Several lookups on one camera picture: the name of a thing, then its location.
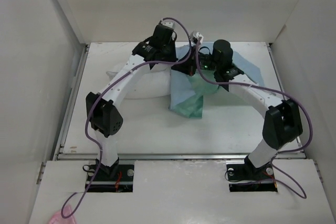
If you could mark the aluminium rail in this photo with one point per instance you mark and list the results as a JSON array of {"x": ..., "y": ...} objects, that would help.
[
  {"x": 67, "y": 157},
  {"x": 74, "y": 88}
]

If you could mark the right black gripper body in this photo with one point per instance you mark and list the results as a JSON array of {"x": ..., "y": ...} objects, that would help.
[{"x": 206, "y": 62}]

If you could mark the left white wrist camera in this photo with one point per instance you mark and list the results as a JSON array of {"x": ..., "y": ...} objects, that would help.
[{"x": 168, "y": 23}]

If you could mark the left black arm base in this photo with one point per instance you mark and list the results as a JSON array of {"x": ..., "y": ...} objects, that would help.
[{"x": 117, "y": 178}]

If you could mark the light blue pillowcase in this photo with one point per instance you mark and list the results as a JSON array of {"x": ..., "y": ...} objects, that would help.
[{"x": 187, "y": 92}]

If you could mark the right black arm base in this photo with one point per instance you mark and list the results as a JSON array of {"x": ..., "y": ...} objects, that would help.
[{"x": 244, "y": 177}]

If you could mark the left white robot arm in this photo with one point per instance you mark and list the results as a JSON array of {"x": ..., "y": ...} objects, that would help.
[{"x": 103, "y": 114}]

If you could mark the white pillow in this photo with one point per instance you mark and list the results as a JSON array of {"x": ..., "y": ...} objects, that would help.
[{"x": 154, "y": 84}]

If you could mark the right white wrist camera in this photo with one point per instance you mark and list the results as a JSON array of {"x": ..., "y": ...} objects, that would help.
[{"x": 196, "y": 37}]

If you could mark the aluminium front rail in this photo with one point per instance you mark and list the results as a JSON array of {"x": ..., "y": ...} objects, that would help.
[{"x": 67, "y": 157}]

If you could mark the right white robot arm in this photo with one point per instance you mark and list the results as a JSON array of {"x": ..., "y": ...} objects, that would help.
[{"x": 282, "y": 121}]

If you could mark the aluminium left rail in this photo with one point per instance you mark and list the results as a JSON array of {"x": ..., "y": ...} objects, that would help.
[{"x": 74, "y": 88}]

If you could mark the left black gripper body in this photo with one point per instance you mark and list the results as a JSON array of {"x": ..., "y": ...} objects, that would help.
[{"x": 170, "y": 52}]

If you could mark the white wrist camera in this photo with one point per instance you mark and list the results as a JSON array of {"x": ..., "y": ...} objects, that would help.
[
  {"x": 168, "y": 23},
  {"x": 196, "y": 37}
]

